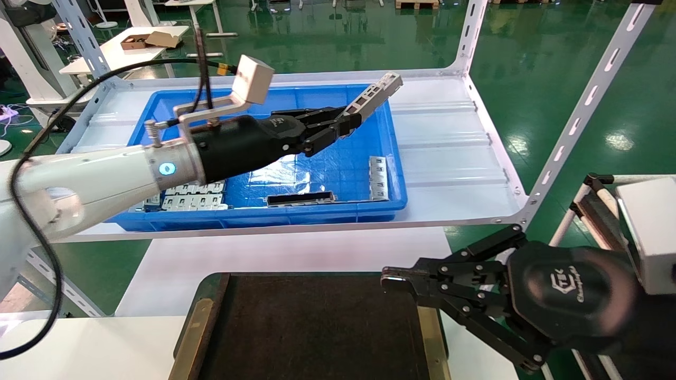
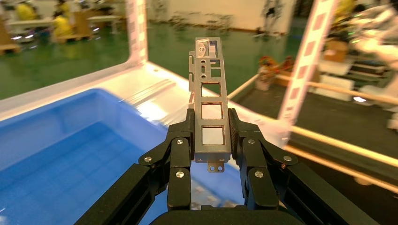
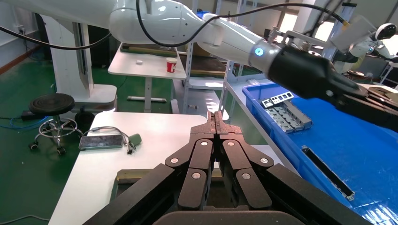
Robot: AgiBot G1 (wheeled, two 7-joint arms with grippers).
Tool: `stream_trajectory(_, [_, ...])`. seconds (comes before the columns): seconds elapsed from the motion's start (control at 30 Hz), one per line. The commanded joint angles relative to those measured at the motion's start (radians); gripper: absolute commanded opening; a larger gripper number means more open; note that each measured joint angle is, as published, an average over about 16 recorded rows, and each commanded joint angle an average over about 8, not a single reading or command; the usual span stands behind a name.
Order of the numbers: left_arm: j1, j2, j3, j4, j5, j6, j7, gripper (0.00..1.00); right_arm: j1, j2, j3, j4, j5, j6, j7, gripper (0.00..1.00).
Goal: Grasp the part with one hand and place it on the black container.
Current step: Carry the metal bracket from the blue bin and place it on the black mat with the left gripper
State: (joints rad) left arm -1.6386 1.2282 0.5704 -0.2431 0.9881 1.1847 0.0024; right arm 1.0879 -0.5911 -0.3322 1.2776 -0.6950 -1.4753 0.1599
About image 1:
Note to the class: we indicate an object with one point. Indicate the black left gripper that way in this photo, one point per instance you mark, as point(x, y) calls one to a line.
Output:
point(248, 145)

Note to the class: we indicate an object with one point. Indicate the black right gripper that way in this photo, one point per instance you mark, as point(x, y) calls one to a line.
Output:
point(570, 295)

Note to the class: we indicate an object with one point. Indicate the metal bracket with square holes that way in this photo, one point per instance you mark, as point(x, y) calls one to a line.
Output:
point(377, 92)

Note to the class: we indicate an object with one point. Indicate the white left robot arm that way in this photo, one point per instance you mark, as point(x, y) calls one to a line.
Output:
point(105, 179)

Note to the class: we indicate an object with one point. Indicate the black container with brass edges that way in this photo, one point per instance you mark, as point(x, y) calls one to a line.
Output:
point(317, 327)

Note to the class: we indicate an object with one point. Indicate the blue plastic bin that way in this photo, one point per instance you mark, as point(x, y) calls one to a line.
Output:
point(338, 174)

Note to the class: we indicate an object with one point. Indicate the clear plastic film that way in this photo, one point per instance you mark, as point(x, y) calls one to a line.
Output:
point(285, 171)

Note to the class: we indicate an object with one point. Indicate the white metal shelf rack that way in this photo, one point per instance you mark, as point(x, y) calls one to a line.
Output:
point(449, 158)

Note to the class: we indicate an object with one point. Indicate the wooden pallet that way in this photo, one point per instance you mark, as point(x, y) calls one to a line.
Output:
point(417, 4)

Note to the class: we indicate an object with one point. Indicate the white table with metal legs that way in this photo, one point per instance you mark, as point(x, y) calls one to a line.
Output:
point(203, 10)

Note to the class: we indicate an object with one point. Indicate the open cardboard box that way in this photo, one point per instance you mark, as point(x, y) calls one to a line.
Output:
point(158, 39)

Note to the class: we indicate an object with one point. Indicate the white table with box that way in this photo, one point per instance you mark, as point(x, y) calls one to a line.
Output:
point(121, 58)

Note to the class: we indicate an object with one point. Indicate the white machine base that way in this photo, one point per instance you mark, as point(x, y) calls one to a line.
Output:
point(37, 63)

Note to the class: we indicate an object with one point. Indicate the silver slotted metal bracket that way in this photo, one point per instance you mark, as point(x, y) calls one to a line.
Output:
point(378, 179)

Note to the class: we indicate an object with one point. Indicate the dark long metal bracket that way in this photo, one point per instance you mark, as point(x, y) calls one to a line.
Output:
point(301, 199)

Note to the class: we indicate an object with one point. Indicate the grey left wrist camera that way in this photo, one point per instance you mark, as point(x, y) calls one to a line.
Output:
point(253, 79)

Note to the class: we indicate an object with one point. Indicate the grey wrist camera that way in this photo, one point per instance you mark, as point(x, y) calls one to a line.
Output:
point(253, 79)
point(652, 232)

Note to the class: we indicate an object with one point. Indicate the black and white cart frame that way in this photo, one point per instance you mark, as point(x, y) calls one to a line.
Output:
point(599, 216)

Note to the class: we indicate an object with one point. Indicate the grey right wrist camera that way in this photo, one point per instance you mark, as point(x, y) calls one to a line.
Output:
point(652, 232)

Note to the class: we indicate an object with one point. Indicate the grey upright slotted bracket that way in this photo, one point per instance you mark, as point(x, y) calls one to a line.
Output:
point(153, 200)

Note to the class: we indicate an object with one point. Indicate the grey angled metal bracket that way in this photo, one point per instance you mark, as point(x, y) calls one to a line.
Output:
point(137, 208)

